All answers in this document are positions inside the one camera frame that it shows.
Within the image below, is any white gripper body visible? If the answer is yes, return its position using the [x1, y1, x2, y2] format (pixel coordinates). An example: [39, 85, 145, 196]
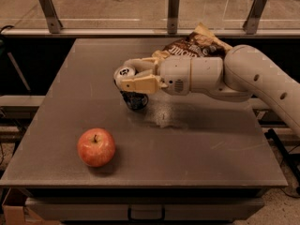
[158, 56, 191, 96]

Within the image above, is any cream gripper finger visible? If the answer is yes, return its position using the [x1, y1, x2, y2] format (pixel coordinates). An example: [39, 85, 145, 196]
[120, 74, 168, 94]
[124, 57, 160, 73]

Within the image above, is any blue pepsi can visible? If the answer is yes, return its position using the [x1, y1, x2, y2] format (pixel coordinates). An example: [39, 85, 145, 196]
[113, 65, 148, 111]

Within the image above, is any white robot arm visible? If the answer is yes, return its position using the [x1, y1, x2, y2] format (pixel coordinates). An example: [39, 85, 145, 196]
[113, 45, 300, 136]

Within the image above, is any brown sea salt chip bag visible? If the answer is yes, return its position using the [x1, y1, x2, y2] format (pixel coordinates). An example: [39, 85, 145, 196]
[152, 22, 232, 59]

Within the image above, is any red apple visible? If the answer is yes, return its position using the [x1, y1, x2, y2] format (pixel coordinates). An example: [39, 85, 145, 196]
[77, 128, 116, 168]

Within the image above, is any grey table drawer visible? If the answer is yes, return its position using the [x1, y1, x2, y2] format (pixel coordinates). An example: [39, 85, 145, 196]
[25, 197, 264, 222]

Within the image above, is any cardboard box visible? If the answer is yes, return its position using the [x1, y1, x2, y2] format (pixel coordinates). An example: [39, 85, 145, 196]
[2, 188, 61, 225]

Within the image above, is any metal rail bar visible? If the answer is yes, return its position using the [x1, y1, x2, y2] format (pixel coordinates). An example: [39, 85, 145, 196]
[2, 28, 300, 38]

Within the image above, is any middle metal bracket post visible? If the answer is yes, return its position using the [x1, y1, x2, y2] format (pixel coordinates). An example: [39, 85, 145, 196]
[167, 0, 180, 34]

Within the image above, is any metal bracket post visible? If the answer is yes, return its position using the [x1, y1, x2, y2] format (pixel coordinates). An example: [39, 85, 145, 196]
[38, 0, 63, 34]
[167, 0, 180, 34]
[243, 0, 267, 35]

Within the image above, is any right metal bracket post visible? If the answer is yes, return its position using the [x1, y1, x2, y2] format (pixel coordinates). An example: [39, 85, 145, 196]
[243, 0, 267, 35]

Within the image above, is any left metal bracket post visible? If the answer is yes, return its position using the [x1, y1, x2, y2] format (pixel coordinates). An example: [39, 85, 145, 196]
[38, 0, 63, 34]

